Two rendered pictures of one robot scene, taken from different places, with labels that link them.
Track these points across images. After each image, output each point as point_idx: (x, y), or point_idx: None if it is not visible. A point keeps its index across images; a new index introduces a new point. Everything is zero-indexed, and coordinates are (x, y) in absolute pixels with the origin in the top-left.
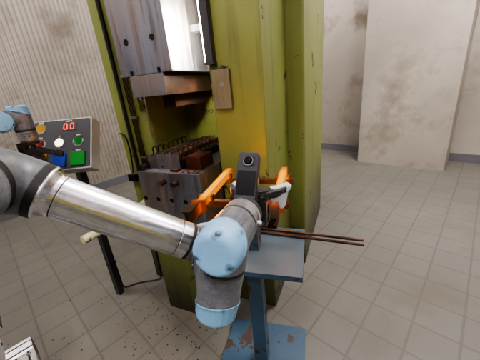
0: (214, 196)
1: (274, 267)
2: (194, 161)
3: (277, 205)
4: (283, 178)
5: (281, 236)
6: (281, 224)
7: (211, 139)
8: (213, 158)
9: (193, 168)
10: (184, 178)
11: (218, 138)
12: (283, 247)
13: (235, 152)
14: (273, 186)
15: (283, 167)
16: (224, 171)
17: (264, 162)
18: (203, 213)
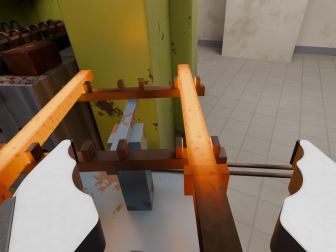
0: (73, 114)
1: (185, 247)
2: (20, 59)
3: (219, 187)
4: (191, 87)
5: (181, 173)
6: (168, 135)
7: (58, 25)
8: (65, 55)
9: (22, 73)
10: (6, 93)
11: (62, 18)
12: (190, 196)
13: (96, 42)
14: (295, 207)
15: (182, 65)
16: (75, 77)
17: (145, 58)
18: (56, 145)
